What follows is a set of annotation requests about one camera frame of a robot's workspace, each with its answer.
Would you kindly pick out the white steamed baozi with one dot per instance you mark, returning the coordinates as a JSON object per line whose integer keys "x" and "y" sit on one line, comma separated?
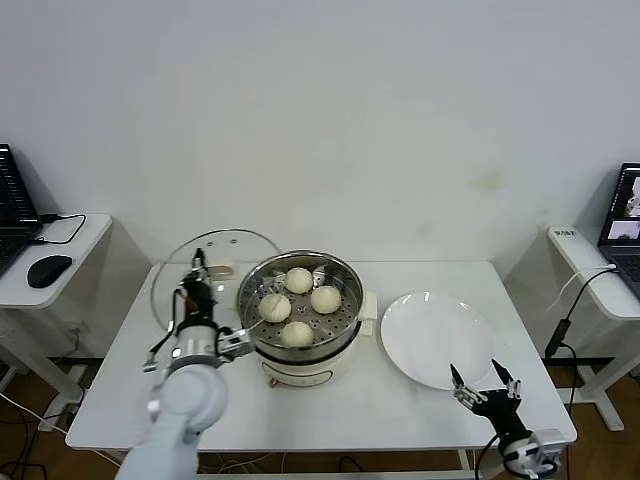
{"x": 299, "y": 280}
{"x": 296, "y": 334}
{"x": 326, "y": 300}
{"x": 274, "y": 307}

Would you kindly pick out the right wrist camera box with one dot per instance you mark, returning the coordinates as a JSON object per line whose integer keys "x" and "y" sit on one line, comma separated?
{"x": 552, "y": 441}

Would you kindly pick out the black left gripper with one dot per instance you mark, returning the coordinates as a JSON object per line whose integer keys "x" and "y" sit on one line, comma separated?
{"x": 197, "y": 301}

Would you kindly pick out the black computer mouse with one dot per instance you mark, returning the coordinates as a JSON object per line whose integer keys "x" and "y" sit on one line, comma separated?
{"x": 48, "y": 271}

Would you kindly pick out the perforated steel steamer basket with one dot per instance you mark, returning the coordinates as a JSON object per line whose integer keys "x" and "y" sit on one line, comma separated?
{"x": 345, "y": 310}

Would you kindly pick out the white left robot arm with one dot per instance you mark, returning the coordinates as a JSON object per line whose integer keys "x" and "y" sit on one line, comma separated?
{"x": 190, "y": 400}

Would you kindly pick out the cream electric cooking pot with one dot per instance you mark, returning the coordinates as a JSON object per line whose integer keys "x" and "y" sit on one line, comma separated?
{"x": 300, "y": 371}

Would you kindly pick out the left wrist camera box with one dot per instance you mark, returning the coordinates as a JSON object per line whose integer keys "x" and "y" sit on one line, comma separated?
{"x": 235, "y": 344}

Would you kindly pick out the white table leg frame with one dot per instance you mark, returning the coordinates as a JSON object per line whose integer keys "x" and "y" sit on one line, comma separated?
{"x": 465, "y": 462}

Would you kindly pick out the laptop with video windows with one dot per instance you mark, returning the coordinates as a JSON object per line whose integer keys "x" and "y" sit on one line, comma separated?
{"x": 625, "y": 200}

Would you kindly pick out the small printed desk label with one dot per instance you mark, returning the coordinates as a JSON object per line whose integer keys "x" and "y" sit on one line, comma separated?
{"x": 563, "y": 231}

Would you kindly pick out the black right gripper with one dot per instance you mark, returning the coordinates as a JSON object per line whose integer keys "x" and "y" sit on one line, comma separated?
{"x": 501, "y": 411}

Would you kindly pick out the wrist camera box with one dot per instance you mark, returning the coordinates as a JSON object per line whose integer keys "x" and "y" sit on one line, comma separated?
{"x": 235, "y": 344}
{"x": 552, "y": 441}

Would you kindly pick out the white round plate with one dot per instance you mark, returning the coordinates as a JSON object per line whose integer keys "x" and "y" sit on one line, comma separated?
{"x": 430, "y": 340}

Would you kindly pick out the round glass pot lid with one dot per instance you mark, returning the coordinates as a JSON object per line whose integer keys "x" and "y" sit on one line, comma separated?
{"x": 223, "y": 270}

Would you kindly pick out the laptop with dark text screen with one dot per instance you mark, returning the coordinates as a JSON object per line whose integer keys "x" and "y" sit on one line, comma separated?
{"x": 15, "y": 190}

